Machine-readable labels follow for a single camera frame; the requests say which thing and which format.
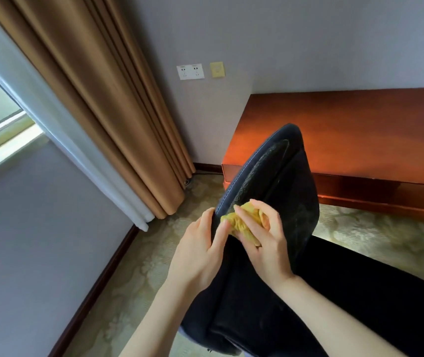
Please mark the person's right hand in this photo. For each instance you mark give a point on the person's right hand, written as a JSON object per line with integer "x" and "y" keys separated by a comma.
{"x": 271, "y": 256}

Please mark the yellow switch plate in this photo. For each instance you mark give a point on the yellow switch plate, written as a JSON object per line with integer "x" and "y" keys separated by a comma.
{"x": 217, "y": 69}

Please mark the black leather chair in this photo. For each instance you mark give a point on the black leather chair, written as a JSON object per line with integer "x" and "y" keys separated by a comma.
{"x": 301, "y": 189}

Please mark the person's left hand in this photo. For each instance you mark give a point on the person's left hand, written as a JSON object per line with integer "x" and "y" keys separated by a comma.
{"x": 195, "y": 260}

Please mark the yellow cleaning cloth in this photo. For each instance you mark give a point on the yellow cleaning cloth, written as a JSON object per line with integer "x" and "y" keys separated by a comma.
{"x": 230, "y": 219}

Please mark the red-brown wooden table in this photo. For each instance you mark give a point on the red-brown wooden table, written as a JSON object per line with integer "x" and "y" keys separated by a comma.
{"x": 346, "y": 126}

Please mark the brown curtain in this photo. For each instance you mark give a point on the brown curtain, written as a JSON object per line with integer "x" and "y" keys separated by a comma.
{"x": 104, "y": 107}

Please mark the person's right forearm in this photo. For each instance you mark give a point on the person's right forearm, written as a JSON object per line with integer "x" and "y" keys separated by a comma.
{"x": 327, "y": 323}

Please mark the large white socket plate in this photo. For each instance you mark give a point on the large white socket plate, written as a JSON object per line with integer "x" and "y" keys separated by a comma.
{"x": 190, "y": 72}

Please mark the person's left forearm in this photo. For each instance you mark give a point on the person's left forearm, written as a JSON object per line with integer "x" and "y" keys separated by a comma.
{"x": 156, "y": 327}

